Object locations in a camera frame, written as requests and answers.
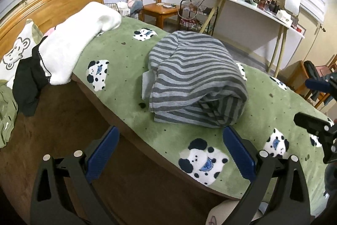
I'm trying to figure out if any white desk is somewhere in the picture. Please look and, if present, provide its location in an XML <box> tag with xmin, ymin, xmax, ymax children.
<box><xmin>198</xmin><ymin>0</ymin><xmax>306</xmax><ymax>79</ymax></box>

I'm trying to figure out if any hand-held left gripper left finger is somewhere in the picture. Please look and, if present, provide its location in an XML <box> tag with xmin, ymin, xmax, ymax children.
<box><xmin>29</xmin><ymin>125</ymin><xmax>120</xmax><ymax>225</ymax></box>

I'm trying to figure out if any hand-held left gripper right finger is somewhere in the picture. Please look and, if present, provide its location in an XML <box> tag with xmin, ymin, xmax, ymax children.
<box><xmin>222</xmin><ymin>125</ymin><xmax>312</xmax><ymax>225</ymax></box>

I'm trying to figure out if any white bear print pillow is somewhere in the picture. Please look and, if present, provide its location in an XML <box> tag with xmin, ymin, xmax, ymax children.
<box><xmin>0</xmin><ymin>18</ymin><xmax>44</xmax><ymax>89</ymax></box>

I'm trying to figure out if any white standing mirror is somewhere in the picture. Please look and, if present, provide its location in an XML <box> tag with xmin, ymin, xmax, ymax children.
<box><xmin>285</xmin><ymin>0</ymin><xmax>301</xmax><ymax>16</ymax></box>

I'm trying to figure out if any grey striped hoodie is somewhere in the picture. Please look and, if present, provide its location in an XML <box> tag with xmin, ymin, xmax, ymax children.
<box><xmin>141</xmin><ymin>30</ymin><xmax>249</xmax><ymax>128</ymax></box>

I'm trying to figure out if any black garment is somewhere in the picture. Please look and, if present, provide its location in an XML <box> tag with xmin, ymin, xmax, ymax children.
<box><xmin>12</xmin><ymin>44</ymin><xmax>52</xmax><ymax>117</ymax></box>

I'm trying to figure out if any white box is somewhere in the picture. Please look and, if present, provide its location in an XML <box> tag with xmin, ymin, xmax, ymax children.
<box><xmin>276</xmin><ymin>10</ymin><xmax>294</xmax><ymax>24</ymax></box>

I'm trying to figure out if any row of cosmetic bottles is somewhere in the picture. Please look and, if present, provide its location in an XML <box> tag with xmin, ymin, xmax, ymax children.
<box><xmin>256</xmin><ymin>0</ymin><xmax>281</xmax><ymax>14</ymax></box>

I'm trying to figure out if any green jacket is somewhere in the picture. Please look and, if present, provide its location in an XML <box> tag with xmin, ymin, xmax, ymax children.
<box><xmin>0</xmin><ymin>84</ymin><xmax>19</xmax><ymax>150</ymax></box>

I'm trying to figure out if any green dog print blanket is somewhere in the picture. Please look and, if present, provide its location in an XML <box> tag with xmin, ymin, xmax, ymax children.
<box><xmin>71</xmin><ymin>15</ymin><xmax>333</xmax><ymax>215</ymax></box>

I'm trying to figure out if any black wire cart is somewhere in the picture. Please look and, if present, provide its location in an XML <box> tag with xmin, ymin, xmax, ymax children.
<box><xmin>178</xmin><ymin>0</ymin><xmax>219</xmax><ymax>36</ymax></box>

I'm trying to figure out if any wooden bed headboard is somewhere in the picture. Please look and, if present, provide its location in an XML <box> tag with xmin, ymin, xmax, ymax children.
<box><xmin>0</xmin><ymin>0</ymin><xmax>105</xmax><ymax>62</ymax></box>

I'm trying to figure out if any white fleece garment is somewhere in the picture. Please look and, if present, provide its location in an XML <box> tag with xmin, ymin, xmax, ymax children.
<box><xmin>39</xmin><ymin>1</ymin><xmax>123</xmax><ymax>86</ymax></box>

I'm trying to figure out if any black wire basket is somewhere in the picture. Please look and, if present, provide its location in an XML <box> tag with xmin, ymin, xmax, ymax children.
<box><xmin>104</xmin><ymin>0</ymin><xmax>144</xmax><ymax>23</ymax></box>

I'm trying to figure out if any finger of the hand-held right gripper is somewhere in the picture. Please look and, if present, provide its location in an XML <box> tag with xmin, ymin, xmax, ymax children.
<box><xmin>305</xmin><ymin>77</ymin><xmax>337</xmax><ymax>95</ymax></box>
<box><xmin>293</xmin><ymin>112</ymin><xmax>335</xmax><ymax>136</ymax></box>

